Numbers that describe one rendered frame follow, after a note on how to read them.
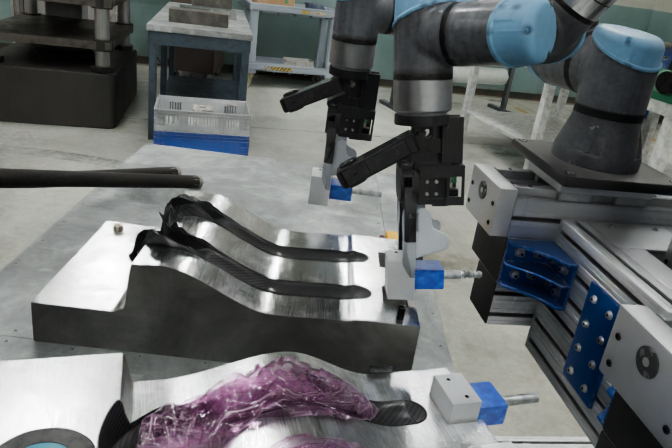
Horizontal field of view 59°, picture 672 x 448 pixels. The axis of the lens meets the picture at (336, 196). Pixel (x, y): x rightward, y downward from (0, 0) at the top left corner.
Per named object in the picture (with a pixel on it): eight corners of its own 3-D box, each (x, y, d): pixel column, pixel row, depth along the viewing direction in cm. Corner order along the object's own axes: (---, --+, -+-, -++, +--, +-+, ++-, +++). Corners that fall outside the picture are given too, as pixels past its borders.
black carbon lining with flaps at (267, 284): (366, 263, 95) (375, 209, 92) (370, 318, 80) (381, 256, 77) (150, 237, 94) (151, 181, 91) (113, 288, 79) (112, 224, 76)
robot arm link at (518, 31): (573, -4, 68) (486, 3, 75) (531, -10, 60) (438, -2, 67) (568, 66, 70) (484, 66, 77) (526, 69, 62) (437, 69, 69)
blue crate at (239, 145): (245, 150, 426) (247, 120, 418) (247, 169, 388) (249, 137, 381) (157, 144, 413) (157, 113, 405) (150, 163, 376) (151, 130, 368)
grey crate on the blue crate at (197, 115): (247, 122, 418) (248, 101, 413) (250, 139, 381) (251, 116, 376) (157, 115, 405) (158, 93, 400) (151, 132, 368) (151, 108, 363)
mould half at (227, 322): (393, 286, 104) (406, 215, 99) (408, 383, 79) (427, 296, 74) (107, 252, 102) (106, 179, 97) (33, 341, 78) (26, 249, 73)
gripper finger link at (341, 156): (354, 195, 102) (361, 141, 101) (320, 190, 102) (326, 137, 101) (353, 192, 105) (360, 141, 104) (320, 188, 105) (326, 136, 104)
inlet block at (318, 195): (378, 202, 111) (382, 176, 109) (379, 213, 107) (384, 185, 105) (309, 193, 111) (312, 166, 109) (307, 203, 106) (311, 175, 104)
